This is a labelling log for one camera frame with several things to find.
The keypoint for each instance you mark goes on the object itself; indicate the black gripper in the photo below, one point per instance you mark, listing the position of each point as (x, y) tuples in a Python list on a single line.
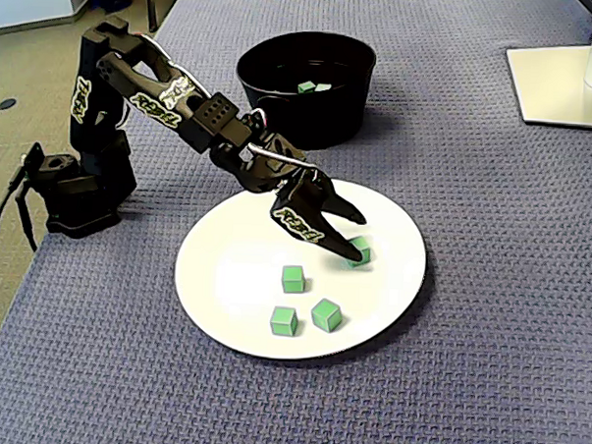
[(304, 199)]

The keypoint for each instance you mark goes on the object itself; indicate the green foam cube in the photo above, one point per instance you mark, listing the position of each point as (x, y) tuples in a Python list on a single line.
[(293, 280), (326, 316), (284, 322), (323, 87), (307, 87), (364, 247)]

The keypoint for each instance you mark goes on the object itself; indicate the white round plate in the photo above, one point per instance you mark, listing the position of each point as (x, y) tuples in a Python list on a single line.
[(386, 304)]

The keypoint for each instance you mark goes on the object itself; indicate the black round metal container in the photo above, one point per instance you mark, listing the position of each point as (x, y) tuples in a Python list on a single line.
[(320, 120)]

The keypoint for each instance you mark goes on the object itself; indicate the blue waffle weave cloth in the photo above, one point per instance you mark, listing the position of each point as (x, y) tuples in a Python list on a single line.
[(416, 384)]

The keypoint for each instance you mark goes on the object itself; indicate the silver monitor stand base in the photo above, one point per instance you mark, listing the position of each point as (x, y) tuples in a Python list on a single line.
[(547, 85)]

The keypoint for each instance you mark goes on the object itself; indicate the black round floor cap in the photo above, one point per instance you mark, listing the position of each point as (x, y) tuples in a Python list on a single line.
[(7, 104)]

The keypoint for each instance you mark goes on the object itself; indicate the dark chair frame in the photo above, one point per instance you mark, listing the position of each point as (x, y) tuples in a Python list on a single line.
[(155, 4)]

